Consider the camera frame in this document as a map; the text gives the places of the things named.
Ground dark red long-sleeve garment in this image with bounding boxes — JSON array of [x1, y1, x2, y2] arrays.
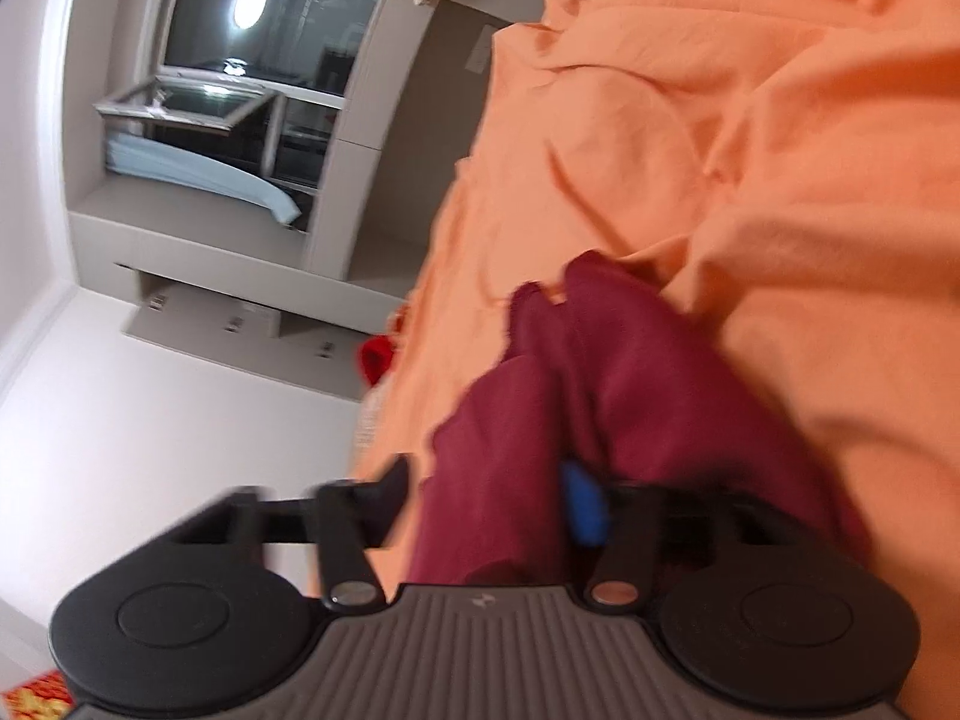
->
[[407, 252, 871, 585]]

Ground floral patterned pillow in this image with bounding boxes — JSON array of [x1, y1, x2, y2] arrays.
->
[[352, 377, 389, 463]]

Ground small bright red cloth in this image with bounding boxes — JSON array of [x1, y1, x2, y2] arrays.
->
[[356, 335, 395, 388]]

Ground grey built-in desk cabinet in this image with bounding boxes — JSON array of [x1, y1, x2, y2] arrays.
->
[[62, 0, 542, 398]]

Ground orange bed sheet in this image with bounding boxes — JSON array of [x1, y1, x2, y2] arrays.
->
[[353, 0, 958, 718]]

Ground light blue curtain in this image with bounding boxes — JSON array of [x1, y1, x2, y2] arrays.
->
[[104, 132, 301, 226]]

